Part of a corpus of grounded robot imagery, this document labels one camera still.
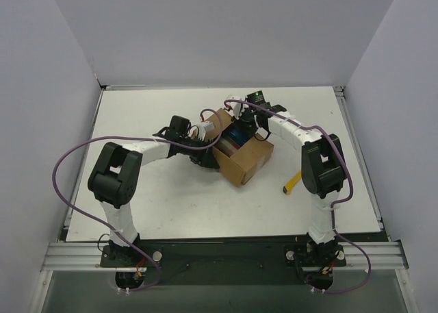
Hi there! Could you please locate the blue plastic packet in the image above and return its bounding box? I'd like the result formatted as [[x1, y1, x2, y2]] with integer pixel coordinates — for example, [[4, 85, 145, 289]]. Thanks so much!
[[227, 125, 250, 147]]

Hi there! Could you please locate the dark striped packet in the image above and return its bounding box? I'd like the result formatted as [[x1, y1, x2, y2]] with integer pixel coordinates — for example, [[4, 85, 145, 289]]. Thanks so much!
[[216, 137, 240, 157]]

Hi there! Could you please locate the brown cardboard express box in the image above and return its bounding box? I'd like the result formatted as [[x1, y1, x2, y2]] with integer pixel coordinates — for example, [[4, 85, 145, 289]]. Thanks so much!
[[206, 109, 274, 187]]

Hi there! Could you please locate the yellow utility knife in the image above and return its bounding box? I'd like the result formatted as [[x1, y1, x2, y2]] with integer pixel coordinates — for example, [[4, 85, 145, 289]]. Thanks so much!
[[283, 171, 302, 195]]

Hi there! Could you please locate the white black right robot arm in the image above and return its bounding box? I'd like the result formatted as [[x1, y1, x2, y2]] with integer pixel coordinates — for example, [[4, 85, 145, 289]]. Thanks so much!
[[224, 90, 353, 245]]

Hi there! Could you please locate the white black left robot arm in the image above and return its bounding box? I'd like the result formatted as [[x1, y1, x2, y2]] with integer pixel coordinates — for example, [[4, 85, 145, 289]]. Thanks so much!
[[88, 116, 220, 266]]

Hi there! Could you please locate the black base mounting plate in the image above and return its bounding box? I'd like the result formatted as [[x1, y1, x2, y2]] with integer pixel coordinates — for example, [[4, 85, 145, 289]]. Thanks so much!
[[100, 238, 346, 289]]

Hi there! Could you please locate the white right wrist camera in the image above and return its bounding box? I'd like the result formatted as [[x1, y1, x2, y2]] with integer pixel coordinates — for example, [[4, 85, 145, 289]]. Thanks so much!
[[224, 95, 244, 120]]

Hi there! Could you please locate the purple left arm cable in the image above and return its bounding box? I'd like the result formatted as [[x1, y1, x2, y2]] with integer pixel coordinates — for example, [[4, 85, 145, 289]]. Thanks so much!
[[51, 108, 223, 292]]

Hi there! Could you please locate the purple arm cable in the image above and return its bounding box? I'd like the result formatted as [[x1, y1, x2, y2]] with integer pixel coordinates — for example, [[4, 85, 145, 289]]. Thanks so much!
[[222, 99, 372, 295], [51, 108, 223, 292]]

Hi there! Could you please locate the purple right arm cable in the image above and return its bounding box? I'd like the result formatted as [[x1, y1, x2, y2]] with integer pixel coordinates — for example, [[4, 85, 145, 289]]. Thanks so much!
[[222, 99, 372, 295]]

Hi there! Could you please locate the aluminium front frame rail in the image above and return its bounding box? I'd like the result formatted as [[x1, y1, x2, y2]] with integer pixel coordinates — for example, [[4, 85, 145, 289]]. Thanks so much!
[[42, 242, 409, 271]]

